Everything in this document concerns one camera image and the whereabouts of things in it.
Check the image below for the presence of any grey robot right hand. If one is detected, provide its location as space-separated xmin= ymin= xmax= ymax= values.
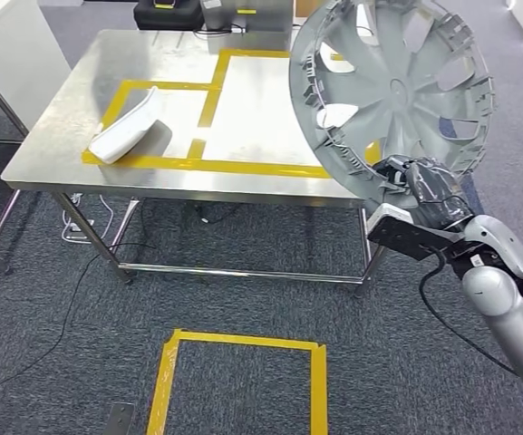
xmin=372 ymin=154 xmax=474 ymax=232

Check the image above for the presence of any yellow floor tape square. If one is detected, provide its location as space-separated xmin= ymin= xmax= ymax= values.
xmin=146 ymin=328 xmax=329 ymax=435

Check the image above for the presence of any white curved plastic part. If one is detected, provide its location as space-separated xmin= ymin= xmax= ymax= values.
xmin=87 ymin=85 xmax=164 ymax=165

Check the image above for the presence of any stainless steel workbench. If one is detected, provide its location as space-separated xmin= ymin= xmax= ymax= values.
xmin=0 ymin=28 xmax=388 ymax=296

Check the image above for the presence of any black camera cable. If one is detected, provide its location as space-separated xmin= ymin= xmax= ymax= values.
xmin=418 ymin=248 xmax=521 ymax=378

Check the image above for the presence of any black coiled cable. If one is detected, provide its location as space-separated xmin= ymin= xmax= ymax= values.
xmin=192 ymin=24 xmax=248 ymax=41

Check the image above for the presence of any long black floor cable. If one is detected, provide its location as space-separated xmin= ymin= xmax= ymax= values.
xmin=0 ymin=241 xmax=156 ymax=399

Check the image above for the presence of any black carry case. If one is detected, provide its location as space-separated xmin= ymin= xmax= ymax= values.
xmin=133 ymin=0 xmax=206 ymax=33

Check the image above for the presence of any silver-grey plastic wheel cover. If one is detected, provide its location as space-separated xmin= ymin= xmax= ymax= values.
xmin=287 ymin=0 xmax=497 ymax=204

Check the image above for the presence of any short black floor cable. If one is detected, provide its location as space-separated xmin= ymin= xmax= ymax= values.
xmin=192 ymin=202 xmax=244 ymax=227

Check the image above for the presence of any white power strip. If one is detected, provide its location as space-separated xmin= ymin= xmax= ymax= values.
xmin=61 ymin=191 xmax=115 ymax=247

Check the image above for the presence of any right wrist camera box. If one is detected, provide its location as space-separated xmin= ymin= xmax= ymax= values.
xmin=366 ymin=202 xmax=467 ymax=263

